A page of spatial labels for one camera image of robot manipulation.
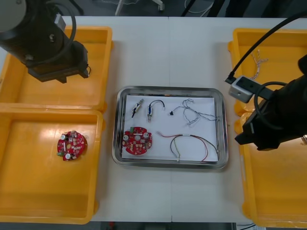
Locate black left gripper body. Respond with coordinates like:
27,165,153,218
26,40,89,83

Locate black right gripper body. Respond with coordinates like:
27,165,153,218
241,92,282,151

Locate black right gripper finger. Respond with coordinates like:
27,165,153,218
235,132,255,146

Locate red black green-yellow wire harness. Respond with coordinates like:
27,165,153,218
156,130,221,164

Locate blue-white twisted wire harness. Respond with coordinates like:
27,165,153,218
250,49,269,80
169,98,220,127

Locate round red circuit board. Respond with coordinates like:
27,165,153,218
121,126,154,156
57,130,88,161

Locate yellow-orange plastic bin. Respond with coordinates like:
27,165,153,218
0,23,114,113
0,108,106,225
227,27,307,118
234,112,307,228

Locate white paper sheet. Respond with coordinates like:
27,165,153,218
121,94,219,165

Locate steel tray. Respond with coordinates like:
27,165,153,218
111,85,229,170

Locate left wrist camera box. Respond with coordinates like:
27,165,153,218
54,14,67,31

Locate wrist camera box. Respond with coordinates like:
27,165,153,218
228,75,255,104
54,14,67,31

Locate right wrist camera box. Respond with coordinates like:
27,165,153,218
228,75,255,104

